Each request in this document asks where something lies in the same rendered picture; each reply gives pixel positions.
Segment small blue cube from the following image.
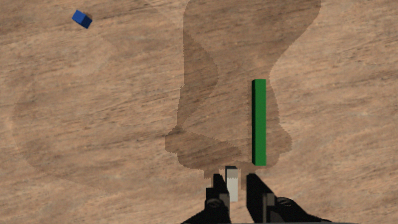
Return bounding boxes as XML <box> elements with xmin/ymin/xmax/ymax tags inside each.
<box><xmin>71</xmin><ymin>10</ymin><xmax>92</xmax><ymax>29</ymax></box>

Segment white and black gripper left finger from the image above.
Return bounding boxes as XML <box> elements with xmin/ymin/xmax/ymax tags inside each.
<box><xmin>181</xmin><ymin>173</ymin><xmax>232</xmax><ymax>224</ymax></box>

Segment grey rod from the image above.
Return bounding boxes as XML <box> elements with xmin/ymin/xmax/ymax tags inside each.
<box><xmin>225</xmin><ymin>166</ymin><xmax>238</xmax><ymax>202</ymax></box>

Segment green rod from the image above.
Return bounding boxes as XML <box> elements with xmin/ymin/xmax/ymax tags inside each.
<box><xmin>252</xmin><ymin>79</ymin><xmax>266</xmax><ymax>166</ymax></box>

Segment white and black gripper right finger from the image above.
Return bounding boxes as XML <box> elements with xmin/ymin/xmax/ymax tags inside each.
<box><xmin>246</xmin><ymin>173</ymin><xmax>332</xmax><ymax>223</ymax></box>

